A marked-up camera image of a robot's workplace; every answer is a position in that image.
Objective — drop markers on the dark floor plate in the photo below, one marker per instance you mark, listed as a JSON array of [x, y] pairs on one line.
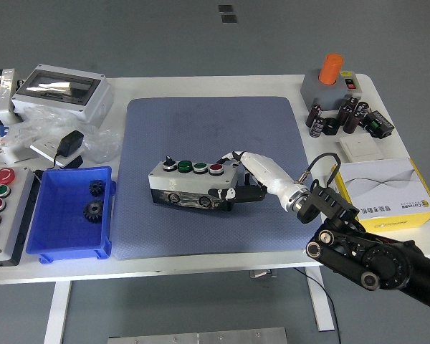
[[225, 8], [228, 18]]

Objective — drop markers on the grey-blue table mat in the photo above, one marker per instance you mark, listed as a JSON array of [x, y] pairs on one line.
[[165, 233]]

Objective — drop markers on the white blue plug adapter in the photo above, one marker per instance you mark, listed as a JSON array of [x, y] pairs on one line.
[[7, 152]]

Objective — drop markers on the orange cylinder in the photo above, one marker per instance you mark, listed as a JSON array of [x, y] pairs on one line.
[[330, 68]]

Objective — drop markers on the black power adapter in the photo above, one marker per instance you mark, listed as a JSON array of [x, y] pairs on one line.
[[71, 141]]

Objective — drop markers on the small black gear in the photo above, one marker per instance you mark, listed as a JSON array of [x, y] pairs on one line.
[[97, 188]]

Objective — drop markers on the black module with green terminal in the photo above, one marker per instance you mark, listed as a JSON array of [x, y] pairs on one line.
[[378, 123]]

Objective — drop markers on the white wall switch panel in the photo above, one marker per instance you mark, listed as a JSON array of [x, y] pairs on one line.
[[360, 147]]

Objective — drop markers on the grey under-table bracket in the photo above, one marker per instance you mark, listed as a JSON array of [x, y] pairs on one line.
[[261, 274]]

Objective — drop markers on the grey switch box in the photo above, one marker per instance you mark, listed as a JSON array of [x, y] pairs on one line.
[[329, 94]]

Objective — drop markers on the grey four-button control box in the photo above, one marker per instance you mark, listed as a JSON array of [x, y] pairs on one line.
[[165, 181]]

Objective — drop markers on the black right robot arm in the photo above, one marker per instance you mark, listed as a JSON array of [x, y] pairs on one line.
[[390, 265]]

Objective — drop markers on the yellow white cardboard box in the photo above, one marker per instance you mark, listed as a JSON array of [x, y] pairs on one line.
[[380, 186]]

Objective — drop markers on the blue plastic bin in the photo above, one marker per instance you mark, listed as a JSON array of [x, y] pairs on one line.
[[64, 233]]

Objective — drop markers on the white table leg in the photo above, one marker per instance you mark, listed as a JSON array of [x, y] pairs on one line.
[[57, 311], [322, 308]]

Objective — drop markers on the large black gear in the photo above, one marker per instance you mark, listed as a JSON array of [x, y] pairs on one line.
[[93, 211]]

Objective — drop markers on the dark brown capacitor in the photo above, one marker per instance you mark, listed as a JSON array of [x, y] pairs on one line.
[[317, 127], [351, 101], [362, 107], [352, 122], [313, 114], [343, 114]]

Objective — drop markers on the grey metal plate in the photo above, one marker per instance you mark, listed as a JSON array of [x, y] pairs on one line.
[[200, 337]]

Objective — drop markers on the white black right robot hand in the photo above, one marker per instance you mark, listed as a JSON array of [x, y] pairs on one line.
[[268, 175]]

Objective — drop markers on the grey enclosure with clear lid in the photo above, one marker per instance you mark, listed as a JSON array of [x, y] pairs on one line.
[[75, 105]]

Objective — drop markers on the clear plastic bag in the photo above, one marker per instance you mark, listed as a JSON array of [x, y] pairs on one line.
[[100, 143]]

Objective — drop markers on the grey five-button control box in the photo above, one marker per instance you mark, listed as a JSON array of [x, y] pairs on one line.
[[10, 229]]

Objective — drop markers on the white socket panel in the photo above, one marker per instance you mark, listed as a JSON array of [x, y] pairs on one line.
[[44, 147]]

